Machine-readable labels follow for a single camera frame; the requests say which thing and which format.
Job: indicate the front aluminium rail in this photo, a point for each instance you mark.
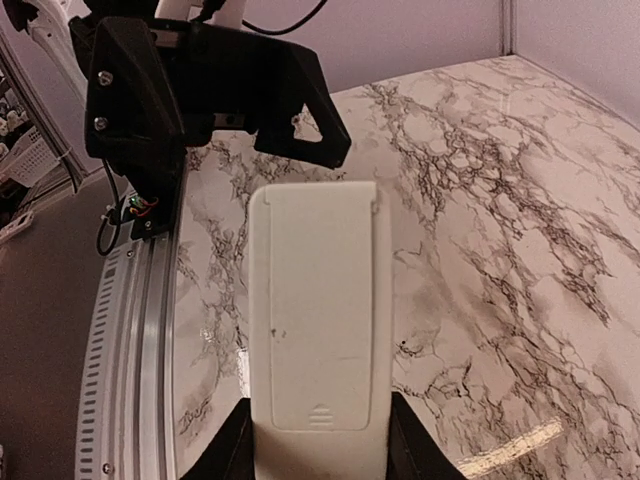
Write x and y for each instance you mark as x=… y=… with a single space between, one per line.
x=125 y=425

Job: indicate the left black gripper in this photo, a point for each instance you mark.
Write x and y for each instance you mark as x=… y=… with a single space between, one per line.
x=221 y=79

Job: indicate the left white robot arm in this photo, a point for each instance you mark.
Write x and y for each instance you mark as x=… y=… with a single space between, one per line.
x=65 y=30

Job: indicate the white remote control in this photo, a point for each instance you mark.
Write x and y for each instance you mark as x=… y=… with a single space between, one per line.
x=318 y=453

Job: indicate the white storage basket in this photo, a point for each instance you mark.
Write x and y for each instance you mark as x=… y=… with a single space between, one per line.
x=29 y=160

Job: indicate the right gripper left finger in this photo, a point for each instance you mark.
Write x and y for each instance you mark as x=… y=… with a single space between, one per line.
x=230 y=454

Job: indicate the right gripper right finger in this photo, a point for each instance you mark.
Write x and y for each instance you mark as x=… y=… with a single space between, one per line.
x=412 y=453

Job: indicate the left aluminium frame post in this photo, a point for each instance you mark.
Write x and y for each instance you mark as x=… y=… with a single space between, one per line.
x=507 y=27

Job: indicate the white battery cover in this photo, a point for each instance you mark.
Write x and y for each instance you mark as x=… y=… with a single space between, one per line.
x=321 y=304

